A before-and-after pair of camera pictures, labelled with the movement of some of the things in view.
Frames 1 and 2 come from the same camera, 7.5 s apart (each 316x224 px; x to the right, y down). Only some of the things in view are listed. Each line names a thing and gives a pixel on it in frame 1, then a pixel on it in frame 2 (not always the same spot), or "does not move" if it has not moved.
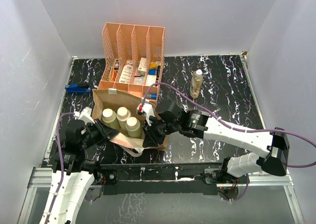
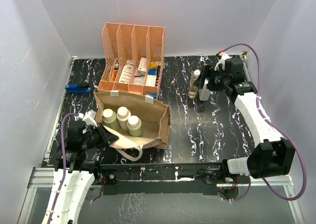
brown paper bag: [115, 112] does not move
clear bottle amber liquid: [196, 83] does not move
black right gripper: [151, 139] → [211, 72]
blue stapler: [73, 88] does not move
